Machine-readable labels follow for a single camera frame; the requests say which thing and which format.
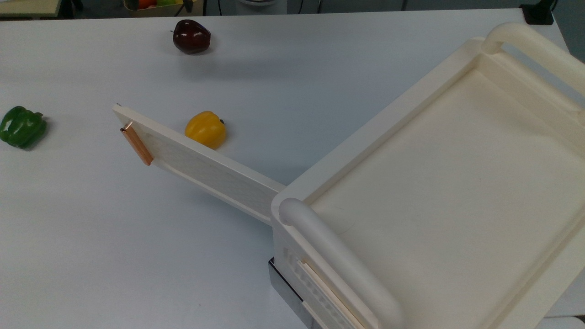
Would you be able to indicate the cream cabinet door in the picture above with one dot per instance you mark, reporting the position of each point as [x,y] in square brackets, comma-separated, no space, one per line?
[205,169]

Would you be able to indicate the cream plastic storage cabinet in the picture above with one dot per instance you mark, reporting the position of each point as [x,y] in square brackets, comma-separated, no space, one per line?
[457,192]

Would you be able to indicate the yellow bell pepper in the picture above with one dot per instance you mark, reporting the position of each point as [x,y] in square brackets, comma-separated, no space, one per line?
[205,128]

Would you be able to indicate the dark red apple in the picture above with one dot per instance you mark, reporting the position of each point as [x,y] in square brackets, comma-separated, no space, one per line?
[192,36]

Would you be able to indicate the tan fruit box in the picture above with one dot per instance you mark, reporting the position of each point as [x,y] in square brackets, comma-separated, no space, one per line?
[183,10]

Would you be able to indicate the green toy fruit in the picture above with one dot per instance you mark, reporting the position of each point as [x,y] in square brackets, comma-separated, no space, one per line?
[167,2]

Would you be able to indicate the red toy fruit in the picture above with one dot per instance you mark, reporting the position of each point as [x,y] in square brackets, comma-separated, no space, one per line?
[145,3]

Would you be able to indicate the green bell pepper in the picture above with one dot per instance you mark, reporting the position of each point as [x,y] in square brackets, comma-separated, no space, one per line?
[20,127]

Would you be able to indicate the tan wooden board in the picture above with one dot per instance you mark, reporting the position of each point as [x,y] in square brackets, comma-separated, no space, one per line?
[27,7]

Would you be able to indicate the black camera clamp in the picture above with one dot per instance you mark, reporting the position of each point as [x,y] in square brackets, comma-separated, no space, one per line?
[538,13]

